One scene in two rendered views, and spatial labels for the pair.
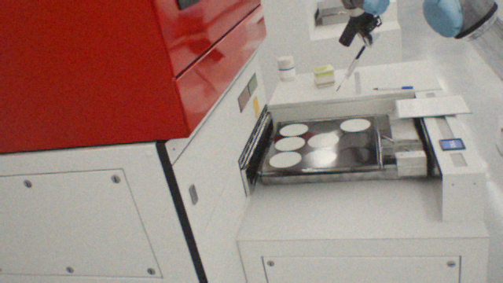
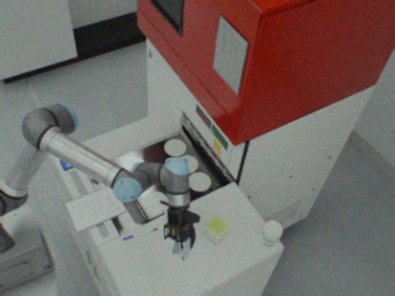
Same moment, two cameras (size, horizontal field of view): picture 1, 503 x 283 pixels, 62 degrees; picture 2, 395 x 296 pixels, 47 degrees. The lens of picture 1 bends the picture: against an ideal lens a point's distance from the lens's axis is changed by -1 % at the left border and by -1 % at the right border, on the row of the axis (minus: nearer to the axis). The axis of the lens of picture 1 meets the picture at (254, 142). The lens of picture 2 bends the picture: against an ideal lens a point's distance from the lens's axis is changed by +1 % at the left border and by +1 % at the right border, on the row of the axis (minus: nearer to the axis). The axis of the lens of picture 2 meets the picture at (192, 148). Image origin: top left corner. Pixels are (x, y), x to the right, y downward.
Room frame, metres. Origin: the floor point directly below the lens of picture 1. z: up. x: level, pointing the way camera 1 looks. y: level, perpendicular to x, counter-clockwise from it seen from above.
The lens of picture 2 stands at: (2.03, -1.07, 2.54)
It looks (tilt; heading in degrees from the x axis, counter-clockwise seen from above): 51 degrees down; 127
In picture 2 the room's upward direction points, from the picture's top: 6 degrees clockwise
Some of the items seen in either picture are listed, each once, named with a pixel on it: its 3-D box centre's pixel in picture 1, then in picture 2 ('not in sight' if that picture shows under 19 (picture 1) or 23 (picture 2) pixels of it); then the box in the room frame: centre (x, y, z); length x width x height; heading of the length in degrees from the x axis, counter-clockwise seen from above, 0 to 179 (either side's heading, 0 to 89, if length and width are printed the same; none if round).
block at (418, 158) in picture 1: (411, 158); not in sight; (1.03, -0.43, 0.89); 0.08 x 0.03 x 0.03; 73
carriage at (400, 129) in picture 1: (405, 142); (113, 204); (1.18, -0.48, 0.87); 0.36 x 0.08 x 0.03; 163
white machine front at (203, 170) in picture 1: (236, 140); (189, 109); (1.13, 0.05, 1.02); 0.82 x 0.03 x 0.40; 163
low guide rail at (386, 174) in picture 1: (340, 175); not in sight; (1.11, -0.24, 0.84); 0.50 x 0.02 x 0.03; 73
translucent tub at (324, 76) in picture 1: (324, 75); (215, 229); (1.61, -0.33, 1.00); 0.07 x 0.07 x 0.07; 88
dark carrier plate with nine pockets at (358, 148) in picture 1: (321, 141); (166, 173); (1.25, -0.22, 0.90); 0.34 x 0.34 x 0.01; 73
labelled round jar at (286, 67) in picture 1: (286, 68); (271, 234); (1.78, -0.20, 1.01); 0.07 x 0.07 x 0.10
